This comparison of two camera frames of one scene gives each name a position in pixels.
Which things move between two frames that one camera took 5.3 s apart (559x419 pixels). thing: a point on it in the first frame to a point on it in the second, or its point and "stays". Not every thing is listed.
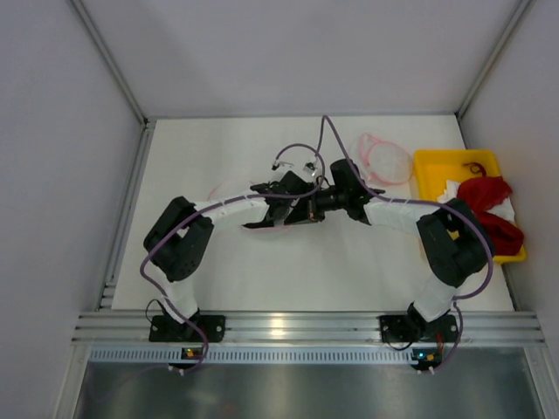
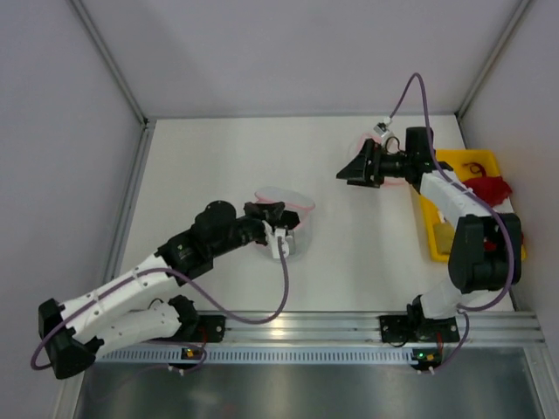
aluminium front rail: x=481 y=328 stays
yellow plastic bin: x=432 y=168 stays
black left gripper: x=279 y=202 to x=265 y=216
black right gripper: x=312 y=208 to x=374 y=162
